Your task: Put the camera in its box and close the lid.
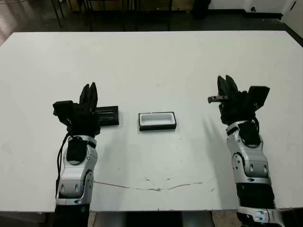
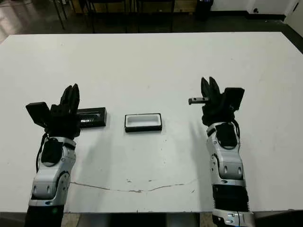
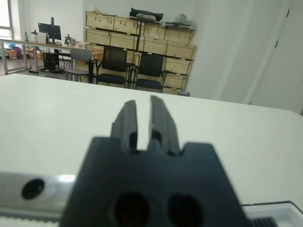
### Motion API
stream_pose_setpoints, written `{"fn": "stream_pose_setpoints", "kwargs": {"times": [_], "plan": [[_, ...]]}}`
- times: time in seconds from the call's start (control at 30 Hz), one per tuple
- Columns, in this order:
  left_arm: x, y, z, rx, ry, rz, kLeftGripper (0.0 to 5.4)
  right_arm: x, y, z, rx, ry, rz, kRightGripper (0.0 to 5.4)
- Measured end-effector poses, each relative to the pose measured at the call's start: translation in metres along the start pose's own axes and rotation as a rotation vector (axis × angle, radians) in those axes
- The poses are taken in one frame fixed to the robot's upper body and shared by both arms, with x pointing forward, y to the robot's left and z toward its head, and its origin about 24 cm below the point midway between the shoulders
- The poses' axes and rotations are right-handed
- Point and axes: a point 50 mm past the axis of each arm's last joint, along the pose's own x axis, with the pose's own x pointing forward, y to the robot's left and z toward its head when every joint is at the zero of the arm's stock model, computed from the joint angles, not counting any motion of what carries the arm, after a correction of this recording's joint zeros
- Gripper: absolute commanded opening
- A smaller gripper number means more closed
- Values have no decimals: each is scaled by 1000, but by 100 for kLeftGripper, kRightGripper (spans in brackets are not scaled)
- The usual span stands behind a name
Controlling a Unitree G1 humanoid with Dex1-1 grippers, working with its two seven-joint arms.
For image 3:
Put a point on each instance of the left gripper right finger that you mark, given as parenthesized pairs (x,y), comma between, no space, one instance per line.
(203,177)

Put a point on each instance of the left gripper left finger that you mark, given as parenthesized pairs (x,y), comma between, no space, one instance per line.
(104,177)

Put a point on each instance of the black box base white insert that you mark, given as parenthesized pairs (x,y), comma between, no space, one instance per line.
(284,210)

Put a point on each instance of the brown cardboard box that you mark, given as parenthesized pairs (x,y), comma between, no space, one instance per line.
(38,55)

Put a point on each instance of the black mesh chair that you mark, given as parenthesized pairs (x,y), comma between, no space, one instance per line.
(114,59)
(151,65)

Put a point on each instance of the grey chair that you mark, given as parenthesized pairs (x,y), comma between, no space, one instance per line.
(80,55)

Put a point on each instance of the black computer tower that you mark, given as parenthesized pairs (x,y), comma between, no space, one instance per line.
(50,61)

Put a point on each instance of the black pole stand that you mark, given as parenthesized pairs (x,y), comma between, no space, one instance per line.
(140,42)

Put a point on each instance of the small black tripod device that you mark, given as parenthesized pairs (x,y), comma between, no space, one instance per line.
(68,39)

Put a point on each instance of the white door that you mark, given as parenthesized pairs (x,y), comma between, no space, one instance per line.
(284,59)

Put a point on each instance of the colourful bags pile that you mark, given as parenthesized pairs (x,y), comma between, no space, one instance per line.
(15,52)

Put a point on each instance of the flat white tray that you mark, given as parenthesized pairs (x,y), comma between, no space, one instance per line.
(177,24)

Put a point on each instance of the long white desk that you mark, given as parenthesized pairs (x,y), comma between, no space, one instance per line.
(4,56)

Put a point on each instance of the black computer monitor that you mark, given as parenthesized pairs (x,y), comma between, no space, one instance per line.
(49,29)

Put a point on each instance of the white plastic bag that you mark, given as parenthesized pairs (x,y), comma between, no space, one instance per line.
(182,18)

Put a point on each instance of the grey cloth bundle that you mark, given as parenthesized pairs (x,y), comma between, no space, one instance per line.
(145,16)

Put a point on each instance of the long black bag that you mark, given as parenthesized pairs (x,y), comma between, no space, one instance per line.
(146,11)

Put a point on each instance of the window with grey frame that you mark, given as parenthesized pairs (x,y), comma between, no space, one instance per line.
(4,30)

